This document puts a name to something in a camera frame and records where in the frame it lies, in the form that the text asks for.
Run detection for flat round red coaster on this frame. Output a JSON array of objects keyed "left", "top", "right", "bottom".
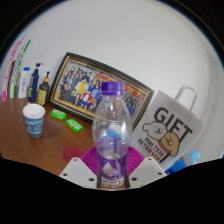
[{"left": 62, "top": 145, "right": 86, "bottom": 164}]

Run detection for white blue-capped bottle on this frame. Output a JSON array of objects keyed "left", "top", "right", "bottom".
[{"left": 17, "top": 66, "right": 32, "bottom": 99}]

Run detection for pink tall tube box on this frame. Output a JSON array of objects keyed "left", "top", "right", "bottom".
[{"left": 1, "top": 39, "right": 24, "bottom": 102}]

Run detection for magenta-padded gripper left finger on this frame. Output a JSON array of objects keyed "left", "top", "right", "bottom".
[{"left": 59, "top": 146, "right": 100, "bottom": 188}]

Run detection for amber pump bottle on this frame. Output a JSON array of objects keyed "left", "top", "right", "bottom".
[{"left": 36, "top": 70, "right": 52, "bottom": 107}]

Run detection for white blue tall tube box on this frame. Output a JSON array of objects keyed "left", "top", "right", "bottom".
[{"left": 8, "top": 39, "right": 32, "bottom": 99}]

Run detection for blue patterned white mug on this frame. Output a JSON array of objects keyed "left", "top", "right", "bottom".
[{"left": 22, "top": 103, "right": 46, "bottom": 140}]

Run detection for dark blue pump bottle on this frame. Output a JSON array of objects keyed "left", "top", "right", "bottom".
[{"left": 27, "top": 62, "right": 44, "bottom": 103}]

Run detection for green packet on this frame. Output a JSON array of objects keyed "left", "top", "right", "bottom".
[
  {"left": 50, "top": 108, "right": 67, "bottom": 121},
  {"left": 65, "top": 118, "right": 84, "bottom": 133}
]

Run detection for clear purple-capped water bottle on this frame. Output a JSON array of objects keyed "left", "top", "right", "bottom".
[{"left": 91, "top": 81, "right": 133, "bottom": 189}]

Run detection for framed group picture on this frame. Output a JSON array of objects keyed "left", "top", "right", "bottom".
[{"left": 48, "top": 51, "right": 155, "bottom": 131}]

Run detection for blue detergent bottle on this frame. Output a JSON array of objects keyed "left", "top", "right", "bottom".
[{"left": 164, "top": 149, "right": 202, "bottom": 176}]

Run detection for white paper gift bag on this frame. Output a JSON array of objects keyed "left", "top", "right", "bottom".
[{"left": 129, "top": 85, "right": 204, "bottom": 164}]

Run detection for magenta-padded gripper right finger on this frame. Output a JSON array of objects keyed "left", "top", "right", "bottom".
[{"left": 126, "top": 145, "right": 168, "bottom": 188}]

